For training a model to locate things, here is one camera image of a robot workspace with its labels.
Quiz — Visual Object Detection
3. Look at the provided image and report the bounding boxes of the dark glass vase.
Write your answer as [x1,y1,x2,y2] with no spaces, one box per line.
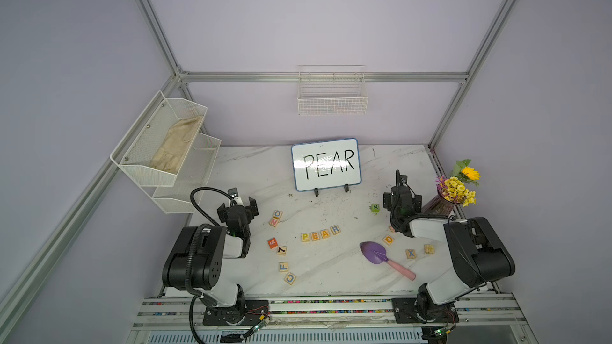
[422,194,455,218]

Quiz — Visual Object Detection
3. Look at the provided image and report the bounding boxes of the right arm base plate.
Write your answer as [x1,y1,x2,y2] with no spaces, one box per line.
[391,298,459,324]

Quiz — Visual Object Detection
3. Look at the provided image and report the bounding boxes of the wooden block letter X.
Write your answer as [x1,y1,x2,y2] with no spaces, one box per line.
[406,248,417,260]

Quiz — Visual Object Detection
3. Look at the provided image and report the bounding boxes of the wooden block yellow letter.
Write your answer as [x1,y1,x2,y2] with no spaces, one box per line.
[424,245,435,255]

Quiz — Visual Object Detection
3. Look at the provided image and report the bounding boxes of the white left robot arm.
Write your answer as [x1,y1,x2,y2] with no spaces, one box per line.
[162,197,259,309]

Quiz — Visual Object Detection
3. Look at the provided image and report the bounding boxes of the blue framed whiteboard PEAR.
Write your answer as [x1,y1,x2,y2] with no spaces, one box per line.
[291,138,362,192]

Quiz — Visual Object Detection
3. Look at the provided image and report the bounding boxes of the white wire wall basket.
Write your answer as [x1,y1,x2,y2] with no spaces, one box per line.
[297,65,369,116]

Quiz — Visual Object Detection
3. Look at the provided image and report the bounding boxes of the purple scoop pink handle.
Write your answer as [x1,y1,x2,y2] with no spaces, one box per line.
[360,241,416,281]

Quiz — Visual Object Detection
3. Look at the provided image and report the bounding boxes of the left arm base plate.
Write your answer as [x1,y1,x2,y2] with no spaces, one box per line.
[202,299,269,326]

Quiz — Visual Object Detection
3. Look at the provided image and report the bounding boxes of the wooden block orange D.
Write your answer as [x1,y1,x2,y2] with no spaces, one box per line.
[382,235,394,246]

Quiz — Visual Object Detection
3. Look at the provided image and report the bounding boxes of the wooden block blue F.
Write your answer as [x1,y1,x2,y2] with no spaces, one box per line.
[278,261,289,272]

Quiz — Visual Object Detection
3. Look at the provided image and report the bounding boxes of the beige cloth in shelf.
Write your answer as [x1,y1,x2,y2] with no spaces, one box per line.
[150,116,204,175]

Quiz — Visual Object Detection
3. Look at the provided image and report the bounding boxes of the orange block white B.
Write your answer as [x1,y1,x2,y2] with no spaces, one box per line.
[268,238,278,249]

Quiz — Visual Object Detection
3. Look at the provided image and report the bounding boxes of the black corrugated cable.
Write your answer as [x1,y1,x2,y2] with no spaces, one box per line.
[183,186,235,344]

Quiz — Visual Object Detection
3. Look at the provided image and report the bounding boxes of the yellow flower bouquet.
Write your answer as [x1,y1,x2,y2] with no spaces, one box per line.
[437,159,481,207]

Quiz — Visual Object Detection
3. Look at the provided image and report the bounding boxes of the wooden block orange A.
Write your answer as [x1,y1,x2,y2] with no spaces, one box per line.
[320,229,331,239]

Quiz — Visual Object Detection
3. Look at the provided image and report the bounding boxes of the white two-tier mesh shelf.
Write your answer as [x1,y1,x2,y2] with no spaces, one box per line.
[110,92,222,214]

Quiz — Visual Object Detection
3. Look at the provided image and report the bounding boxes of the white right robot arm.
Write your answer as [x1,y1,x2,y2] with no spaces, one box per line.
[383,171,516,322]

